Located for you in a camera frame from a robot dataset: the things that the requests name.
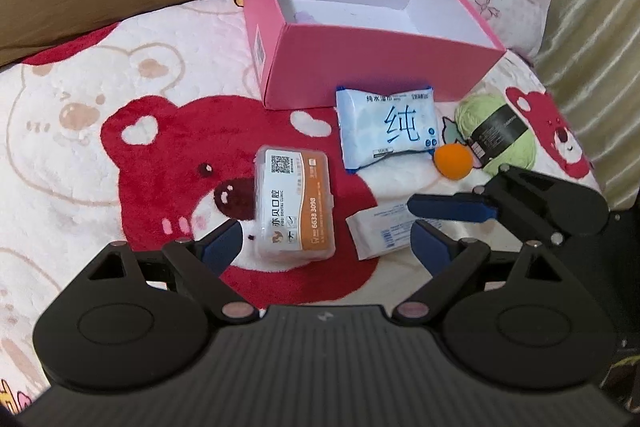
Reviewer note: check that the green yarn ball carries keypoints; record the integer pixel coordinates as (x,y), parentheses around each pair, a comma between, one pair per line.
(495,133)

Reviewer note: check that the purple plush toy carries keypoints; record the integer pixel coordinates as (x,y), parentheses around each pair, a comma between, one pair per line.
(304,17)

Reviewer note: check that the red bear bedsheet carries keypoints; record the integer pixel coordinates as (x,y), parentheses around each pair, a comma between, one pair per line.
(147,131)

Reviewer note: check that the pink cardboard box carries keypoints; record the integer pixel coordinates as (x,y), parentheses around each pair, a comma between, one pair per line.
(379,46)

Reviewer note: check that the small white tissue pack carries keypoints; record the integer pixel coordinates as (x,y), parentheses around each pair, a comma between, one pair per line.
(381,230)

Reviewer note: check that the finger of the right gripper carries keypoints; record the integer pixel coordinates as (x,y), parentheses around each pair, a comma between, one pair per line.
(465,207)

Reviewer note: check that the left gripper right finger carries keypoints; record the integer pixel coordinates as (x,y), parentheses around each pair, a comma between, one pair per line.
(472,284)

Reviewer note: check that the orange dental floss box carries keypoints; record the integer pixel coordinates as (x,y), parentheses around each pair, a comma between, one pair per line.
(294,205)

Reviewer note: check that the orange ball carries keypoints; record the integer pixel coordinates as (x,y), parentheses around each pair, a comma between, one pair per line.
(453,161)

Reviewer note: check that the green striped curtain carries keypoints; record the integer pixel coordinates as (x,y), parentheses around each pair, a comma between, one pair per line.
(589,61)

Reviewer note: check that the blue wet wipes pack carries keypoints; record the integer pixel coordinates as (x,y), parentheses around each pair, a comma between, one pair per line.
(374,126)

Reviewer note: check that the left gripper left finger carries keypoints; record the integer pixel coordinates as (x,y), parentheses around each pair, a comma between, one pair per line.
(190,267)

